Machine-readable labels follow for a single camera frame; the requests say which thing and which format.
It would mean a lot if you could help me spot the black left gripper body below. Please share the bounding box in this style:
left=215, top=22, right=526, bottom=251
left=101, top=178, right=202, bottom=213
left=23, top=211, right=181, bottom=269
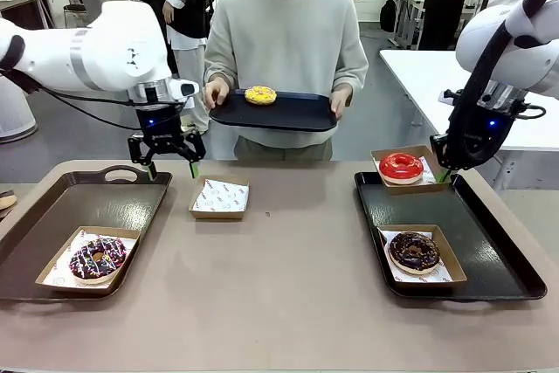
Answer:
left=133, top=104, right=187, bottom=149

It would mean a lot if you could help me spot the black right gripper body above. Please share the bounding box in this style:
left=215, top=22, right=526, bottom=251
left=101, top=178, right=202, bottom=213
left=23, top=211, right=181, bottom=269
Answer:
left=458, top=104, right=523, bottom=169

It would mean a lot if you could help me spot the white smiley printed paper liner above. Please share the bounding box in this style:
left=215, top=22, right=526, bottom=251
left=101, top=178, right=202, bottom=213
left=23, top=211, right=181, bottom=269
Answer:
left=378, top=227, right=455, bottom=283
left=421, top=154, right=440, bottom=184
left=45, top=232, right=136, bottom=291
left=194, top=178, right=250, bottom=212

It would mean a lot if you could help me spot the brown cardboard food box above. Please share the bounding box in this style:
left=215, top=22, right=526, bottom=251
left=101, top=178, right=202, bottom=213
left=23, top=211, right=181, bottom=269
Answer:
left=34, top=226, right=141, bottom=298
left=188, top=176, right=251, bottom=221
left=369, top=144, right=452, bottom=197
left=376, top=224, right=468, bottom=289

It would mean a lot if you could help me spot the red glazed donut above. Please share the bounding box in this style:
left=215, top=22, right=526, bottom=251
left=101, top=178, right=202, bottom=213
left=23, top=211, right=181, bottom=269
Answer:
left=377, top=152, right=425, bottom=186

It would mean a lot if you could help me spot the yellow sprinkled donut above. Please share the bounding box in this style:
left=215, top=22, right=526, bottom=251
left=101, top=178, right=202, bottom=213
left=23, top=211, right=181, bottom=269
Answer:
left=243, top=84, right=279, bottom=107

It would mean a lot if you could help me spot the chocolate donut with nut bits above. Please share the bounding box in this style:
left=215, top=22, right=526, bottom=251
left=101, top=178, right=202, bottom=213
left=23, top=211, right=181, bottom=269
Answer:
left=387, top=231, right=441, bottom=277

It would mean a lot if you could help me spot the chocolate donut with coloured sprinkles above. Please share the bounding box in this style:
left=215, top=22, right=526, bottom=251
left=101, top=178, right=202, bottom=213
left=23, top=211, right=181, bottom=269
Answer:
left=68, top=236, right=128, bottom=285

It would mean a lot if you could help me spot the person's right forearm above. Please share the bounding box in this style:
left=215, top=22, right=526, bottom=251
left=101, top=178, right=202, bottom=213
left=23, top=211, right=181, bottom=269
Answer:
left=204, top=40, right=239, bottom=88

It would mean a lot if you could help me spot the person's left forearm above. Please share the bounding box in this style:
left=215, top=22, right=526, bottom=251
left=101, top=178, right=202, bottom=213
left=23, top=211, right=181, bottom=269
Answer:
left=331, top=40, right=370, bottom=94

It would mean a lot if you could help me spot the person's right hand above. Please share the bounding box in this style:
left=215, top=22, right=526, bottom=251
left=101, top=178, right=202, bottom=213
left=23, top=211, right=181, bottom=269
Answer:
left=203, top=80, right=231, bottom=110

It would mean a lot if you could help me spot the person's left hand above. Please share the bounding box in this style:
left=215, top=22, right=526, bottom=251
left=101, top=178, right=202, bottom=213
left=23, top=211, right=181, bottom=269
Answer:
left=329, top=86, right=354, bottom=121

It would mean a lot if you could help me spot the white work table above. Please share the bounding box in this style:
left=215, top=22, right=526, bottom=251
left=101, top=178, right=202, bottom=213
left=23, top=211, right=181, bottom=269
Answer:
left=378, top=48, right=559, bottom=193

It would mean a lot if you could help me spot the bystander in black and white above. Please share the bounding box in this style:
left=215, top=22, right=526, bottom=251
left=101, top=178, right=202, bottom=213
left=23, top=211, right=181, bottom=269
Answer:
left=161, top=0, right=215, bottom=134

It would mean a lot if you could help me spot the person in beige sweater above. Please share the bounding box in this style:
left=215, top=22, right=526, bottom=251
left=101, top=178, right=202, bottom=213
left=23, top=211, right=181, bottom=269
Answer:
left=203, top=0, right=370, bottom=162

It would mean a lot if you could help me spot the black backpack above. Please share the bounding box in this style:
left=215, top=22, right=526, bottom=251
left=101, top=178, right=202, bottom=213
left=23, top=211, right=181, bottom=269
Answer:
left=378, top=0, right=398, bottom=33

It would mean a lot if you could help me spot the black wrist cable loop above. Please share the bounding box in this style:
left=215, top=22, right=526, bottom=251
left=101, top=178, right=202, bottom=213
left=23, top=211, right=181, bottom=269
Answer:
left=517, top=101, right=548, bottom=121

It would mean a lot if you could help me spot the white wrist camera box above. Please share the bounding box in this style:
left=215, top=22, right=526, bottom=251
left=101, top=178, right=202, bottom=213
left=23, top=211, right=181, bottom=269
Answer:
left=168, top=79, right=200, bottom=101

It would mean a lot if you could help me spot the thick black cable hose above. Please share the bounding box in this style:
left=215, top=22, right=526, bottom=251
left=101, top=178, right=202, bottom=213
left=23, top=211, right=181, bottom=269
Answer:
left=445, top=0, right=559, bottom=171

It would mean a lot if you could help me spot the black handled serving tray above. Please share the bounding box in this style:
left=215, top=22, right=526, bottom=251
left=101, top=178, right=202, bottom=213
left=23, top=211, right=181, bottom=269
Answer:
left=353, top=170, right=549, bottom=304

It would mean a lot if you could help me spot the dark brown handled serving tray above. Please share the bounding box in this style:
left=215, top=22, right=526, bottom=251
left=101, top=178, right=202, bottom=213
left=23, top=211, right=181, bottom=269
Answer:
left=0, top=165, right=174, bottom=304

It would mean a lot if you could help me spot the white ribbed round pedestal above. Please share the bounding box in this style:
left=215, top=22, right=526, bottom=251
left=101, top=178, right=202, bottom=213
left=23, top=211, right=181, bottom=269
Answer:
left=0, top=75, right=38, bottom=143

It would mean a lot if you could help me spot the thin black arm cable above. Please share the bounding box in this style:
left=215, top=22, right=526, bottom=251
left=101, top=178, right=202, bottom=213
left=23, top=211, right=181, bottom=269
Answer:
left=0, top=67, right=145, bottom=132

